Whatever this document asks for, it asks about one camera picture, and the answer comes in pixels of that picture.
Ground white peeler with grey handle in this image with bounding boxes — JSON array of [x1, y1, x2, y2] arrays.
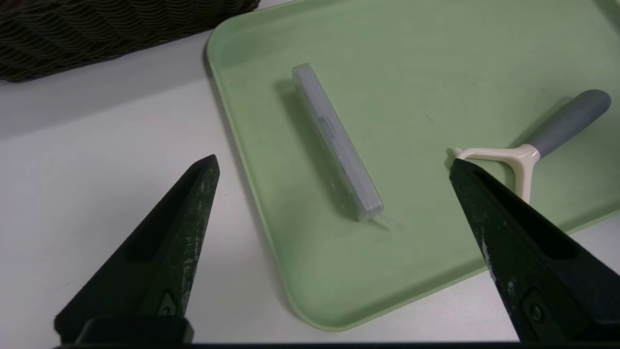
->
[[446, 89, 612, 204]]

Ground slim clear plastic case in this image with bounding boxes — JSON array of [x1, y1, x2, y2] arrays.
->
[[292, 63, 407, 231]]

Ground light green plastic tray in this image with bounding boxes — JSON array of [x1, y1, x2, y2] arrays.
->
[[206, 0, 620, 333]]

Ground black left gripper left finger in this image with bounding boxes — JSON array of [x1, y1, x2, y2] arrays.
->
[[53, 154, 220, 338]]

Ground dark brown wicker basket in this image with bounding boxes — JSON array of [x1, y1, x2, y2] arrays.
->
[[0, 0, 262, 83]]

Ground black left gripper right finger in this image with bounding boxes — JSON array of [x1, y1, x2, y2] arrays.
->
[[449, 158, 620, 342]]

